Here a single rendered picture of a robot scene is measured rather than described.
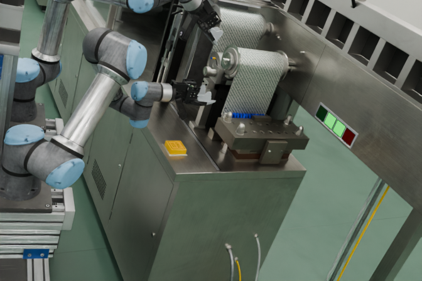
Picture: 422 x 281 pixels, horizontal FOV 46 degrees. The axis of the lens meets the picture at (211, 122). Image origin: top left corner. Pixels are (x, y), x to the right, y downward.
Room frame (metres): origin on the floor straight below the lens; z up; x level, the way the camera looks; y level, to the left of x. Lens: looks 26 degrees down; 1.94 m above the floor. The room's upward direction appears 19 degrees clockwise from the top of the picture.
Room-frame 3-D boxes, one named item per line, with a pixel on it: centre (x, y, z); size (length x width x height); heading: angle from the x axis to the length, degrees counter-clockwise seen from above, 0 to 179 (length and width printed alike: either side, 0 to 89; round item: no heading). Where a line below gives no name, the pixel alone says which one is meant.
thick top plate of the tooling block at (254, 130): (1.97, -0.23, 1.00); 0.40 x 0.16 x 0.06; 125
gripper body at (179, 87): (1.85, 0.15, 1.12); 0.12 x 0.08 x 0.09; 125
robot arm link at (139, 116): (1.77, 0.30, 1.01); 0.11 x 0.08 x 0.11; 73
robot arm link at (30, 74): (1.77, 0.78, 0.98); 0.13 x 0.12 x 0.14; 171
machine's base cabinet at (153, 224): (2.83, 0.50, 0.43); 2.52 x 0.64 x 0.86; 35
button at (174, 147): (1.76, 0.10, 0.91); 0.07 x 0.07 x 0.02; 35
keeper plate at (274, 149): (1.90, -0.30, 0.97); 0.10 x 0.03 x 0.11; 125
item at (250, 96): (2.04, -0.13, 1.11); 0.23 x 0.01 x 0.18; 125
